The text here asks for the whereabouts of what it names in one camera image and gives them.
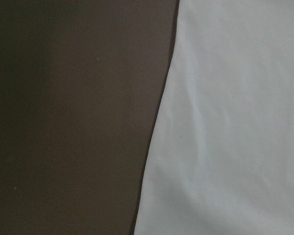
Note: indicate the white long-sleeve cat shirt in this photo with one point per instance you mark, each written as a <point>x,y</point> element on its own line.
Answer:
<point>221,157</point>

